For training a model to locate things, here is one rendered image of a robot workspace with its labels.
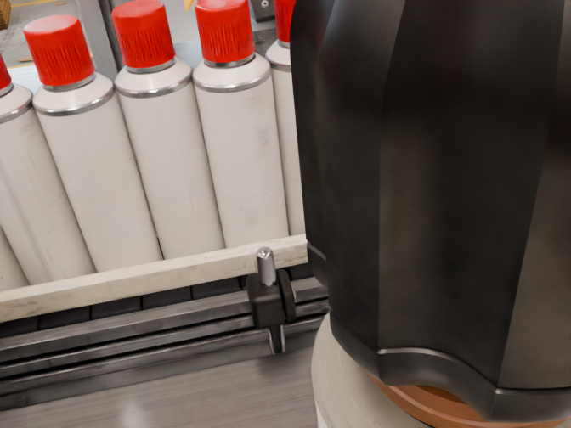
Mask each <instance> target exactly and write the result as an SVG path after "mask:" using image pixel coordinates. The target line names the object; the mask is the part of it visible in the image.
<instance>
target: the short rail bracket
mask: <svg viewBox="0 0 571 428"><path fill-rule="evenodd" d="M256 261H257V270H258V273H255V274H252V275H249V276H248V277H247V279H246V288H247V294H248V298H249V303H250V308H251V312H252V320H253V323H254V326H255V327H256V328H258V329H267V331H268V336H269V346H270V351H271V355H273V354H277V353H281V352H286V341H285V335H284V328H283V324H285V320H284V313H283V308H284V311H285V317H286V321H287V323H288V324H290V323H293V322H294V321H295V319H296V308H295V301H296V300H297V294H296V291H295V288H292V287H291V282H290V279H289V276H288V273H287V271H286V270H284V269H278V270H277V273H278V280H279V285H278V282H277V277H276V271H275V264H274V253H273V251H272V249H271V248H269V247H267V246H263V247H260V248H259V249H257V251H256ZM279 287H280V288H279ZM282 304H283V306H282Z"/></svg>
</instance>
